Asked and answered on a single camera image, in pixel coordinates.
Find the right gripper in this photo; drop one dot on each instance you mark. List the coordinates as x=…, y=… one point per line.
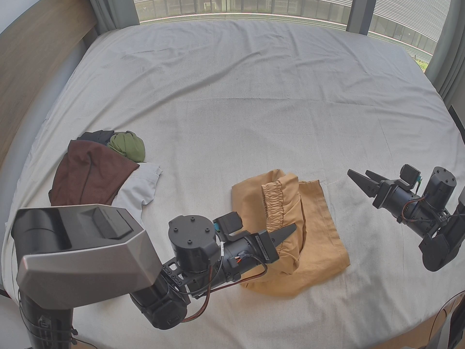
x=396, y=198

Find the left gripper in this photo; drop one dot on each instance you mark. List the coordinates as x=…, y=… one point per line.
x=247, y=253

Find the tan shorts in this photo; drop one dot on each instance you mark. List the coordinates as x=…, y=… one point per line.
x=319, y=231

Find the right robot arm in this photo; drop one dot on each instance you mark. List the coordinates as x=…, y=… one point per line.
x=443, y=231

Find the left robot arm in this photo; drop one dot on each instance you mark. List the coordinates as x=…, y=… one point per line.
x=90, y=249

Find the bed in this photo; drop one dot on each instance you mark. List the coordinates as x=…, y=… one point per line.
x=272, y=85

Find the pale grey garment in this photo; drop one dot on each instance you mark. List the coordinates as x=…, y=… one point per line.
x=140, y=187

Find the grey-green curtain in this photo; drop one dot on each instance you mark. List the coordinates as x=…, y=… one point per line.
x=109, y=2
x=450, y=49

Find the green garment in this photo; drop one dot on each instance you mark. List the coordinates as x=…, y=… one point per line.
x=127, y=145

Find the brown garment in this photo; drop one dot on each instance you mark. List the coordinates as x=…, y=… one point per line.
x=90, y=173

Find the black garment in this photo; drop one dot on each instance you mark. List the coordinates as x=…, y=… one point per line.
x=92, y=136

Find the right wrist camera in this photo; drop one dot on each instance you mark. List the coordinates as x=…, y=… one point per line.
x=410, y=176

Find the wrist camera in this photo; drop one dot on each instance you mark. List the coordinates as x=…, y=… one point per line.
x=410, y=176
x=229, y=225

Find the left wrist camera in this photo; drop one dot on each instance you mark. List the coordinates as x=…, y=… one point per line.
x=229, y=225

